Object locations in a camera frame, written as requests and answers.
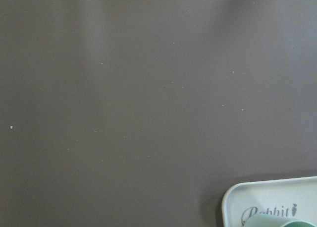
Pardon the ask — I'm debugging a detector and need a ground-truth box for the green cup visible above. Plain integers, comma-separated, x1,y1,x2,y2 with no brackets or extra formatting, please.
244,214,316,227

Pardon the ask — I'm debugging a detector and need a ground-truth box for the cream rabbit tray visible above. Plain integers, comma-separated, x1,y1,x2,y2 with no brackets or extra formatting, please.
221,176,317,227

